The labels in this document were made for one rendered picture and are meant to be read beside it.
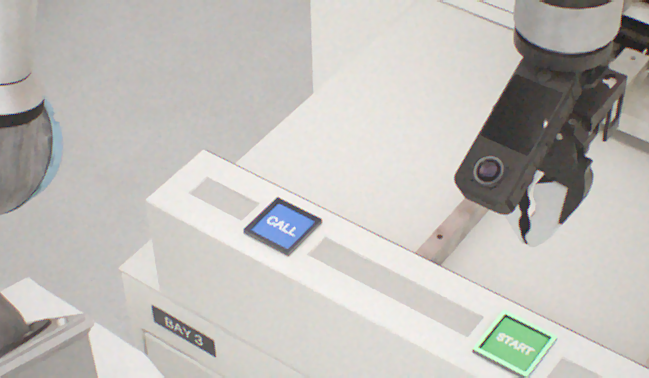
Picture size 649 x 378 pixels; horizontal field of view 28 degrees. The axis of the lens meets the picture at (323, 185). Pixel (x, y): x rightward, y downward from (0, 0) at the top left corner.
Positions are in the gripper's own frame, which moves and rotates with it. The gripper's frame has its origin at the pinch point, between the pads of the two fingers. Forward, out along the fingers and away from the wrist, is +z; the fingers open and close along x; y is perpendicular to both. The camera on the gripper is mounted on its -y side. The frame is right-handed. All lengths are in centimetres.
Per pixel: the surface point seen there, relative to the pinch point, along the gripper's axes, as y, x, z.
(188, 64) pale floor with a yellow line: 103, 136, 111
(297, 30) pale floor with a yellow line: 128, 123, 111
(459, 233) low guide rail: 20.4, 17.1, 26.8
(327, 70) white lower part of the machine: 59, 63, 50
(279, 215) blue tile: 1.7, 27.1, 14.3
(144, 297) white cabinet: -4, 43, 31
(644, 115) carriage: 46, 7, 23
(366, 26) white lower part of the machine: 59, 56, 38
